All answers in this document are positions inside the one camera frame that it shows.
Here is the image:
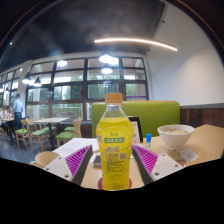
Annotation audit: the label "black pendant lamp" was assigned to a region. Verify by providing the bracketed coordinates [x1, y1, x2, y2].
[33, 76, 43, 88]
[22, 72, 33, 85]

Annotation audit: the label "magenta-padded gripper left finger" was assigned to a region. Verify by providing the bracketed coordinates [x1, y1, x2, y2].
[43, 144, 94, 186]

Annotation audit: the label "round glowing pendant lamp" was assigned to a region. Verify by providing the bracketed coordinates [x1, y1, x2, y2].
[98, 52, 114, 64]

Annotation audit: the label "yellow drink bottle orange cap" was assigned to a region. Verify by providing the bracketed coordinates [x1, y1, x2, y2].
[95, 92, 135, 191]

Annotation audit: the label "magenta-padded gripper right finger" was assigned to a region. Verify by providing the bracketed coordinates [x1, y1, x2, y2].
[131, 143, 185, 186]

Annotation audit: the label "black-framed window wall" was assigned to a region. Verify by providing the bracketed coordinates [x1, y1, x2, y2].
[0, 57, 149, 121]

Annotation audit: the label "curved linear ceiling light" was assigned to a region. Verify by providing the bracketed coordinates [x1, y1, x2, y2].
[93, 37, 179, 52]

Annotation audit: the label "white paper napkin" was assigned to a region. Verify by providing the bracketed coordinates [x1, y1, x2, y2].
[178, 148, 200, 163]

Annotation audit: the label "white bowl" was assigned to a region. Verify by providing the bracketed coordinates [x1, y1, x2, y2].
[157, 124, 195, 151]

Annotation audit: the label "wooden chairs with green seats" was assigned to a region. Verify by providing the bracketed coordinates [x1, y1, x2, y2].
[0, 116, 83, 151]

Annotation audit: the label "small dark phone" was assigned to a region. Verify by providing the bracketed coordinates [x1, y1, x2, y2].
[93, 153, 103, 168]

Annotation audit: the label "person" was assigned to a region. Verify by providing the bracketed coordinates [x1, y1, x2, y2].
[0, 105, 14, 134]
[12, 93, 25, 131]

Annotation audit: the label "green upholstered bench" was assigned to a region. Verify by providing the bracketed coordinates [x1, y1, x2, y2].
[91, 100, 181, 138]

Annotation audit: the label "light wooden dining table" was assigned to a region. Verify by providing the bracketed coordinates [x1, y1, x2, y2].
[33, 116, 72, 149]

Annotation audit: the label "small blue-capped white bottle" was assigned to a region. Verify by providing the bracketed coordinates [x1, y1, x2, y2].
[145, 133, 153, 150]

